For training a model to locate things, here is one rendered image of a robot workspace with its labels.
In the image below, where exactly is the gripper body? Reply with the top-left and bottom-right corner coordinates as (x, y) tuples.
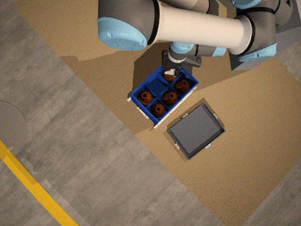
(161, 50), (182, 70)

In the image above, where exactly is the blue divided crate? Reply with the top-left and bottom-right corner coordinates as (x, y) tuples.
(130, 65), (199, 124)

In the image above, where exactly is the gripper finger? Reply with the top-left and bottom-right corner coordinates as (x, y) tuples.
(165, 69), (180, 77)

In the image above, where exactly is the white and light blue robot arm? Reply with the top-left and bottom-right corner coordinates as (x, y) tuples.
(97, 0), (293, 68)

